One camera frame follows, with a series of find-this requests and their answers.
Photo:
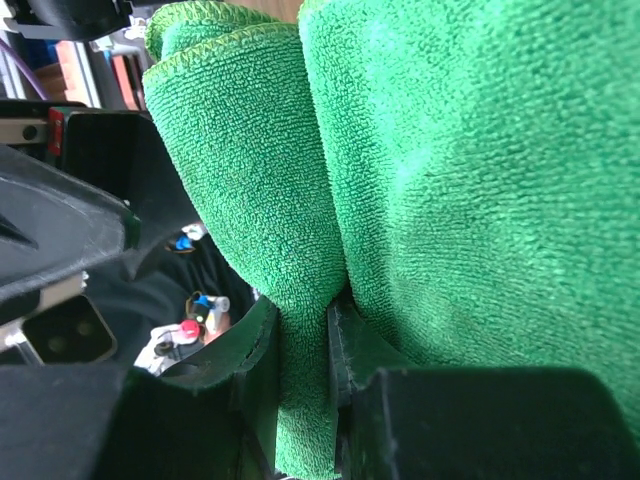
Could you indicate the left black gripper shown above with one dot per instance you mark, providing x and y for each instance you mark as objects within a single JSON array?
[{"x": 54, "y": 225}]

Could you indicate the green towel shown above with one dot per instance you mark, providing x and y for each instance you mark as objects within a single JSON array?
[{"x": 469, "y": 168}]

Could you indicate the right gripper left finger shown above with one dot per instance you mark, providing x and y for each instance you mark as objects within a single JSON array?
[{"x": 211, "y": 416}]

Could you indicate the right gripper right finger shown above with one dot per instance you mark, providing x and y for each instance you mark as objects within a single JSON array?
[{"x": 395, "y": 420}]

